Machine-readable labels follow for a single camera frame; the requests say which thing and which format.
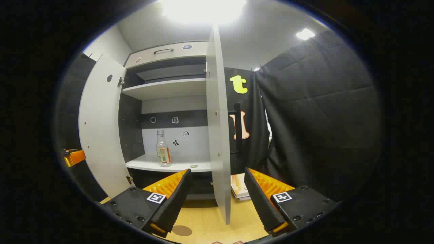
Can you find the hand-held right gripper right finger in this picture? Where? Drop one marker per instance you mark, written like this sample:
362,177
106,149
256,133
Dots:
259,200

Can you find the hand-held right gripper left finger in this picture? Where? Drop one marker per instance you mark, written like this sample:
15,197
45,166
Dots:
176,200

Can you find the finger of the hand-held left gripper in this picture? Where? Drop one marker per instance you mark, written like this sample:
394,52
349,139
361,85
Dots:
76,156

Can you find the round brown coaster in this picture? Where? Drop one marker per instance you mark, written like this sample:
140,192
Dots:
181,230

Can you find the grey cabinet door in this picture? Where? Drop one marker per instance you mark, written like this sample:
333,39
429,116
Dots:
217,118
101,128

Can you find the clear bottle with label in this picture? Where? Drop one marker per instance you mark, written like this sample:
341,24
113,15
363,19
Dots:
163,154

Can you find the grey cabinet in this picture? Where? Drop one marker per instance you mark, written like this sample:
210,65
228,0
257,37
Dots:
130,128

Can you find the white cabinet shelf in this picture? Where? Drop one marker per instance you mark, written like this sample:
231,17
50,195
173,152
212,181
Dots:
162,89
145,164

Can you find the grey cabinet drawer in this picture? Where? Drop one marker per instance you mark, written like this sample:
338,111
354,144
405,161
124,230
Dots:
179,56

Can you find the white book stack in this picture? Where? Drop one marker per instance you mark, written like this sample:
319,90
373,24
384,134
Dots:
239,186

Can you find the black backdrop cloth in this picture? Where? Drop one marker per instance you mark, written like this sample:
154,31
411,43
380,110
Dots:
322,118

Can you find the large rectangular ceiling light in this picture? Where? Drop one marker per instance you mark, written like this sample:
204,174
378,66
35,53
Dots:
203,10

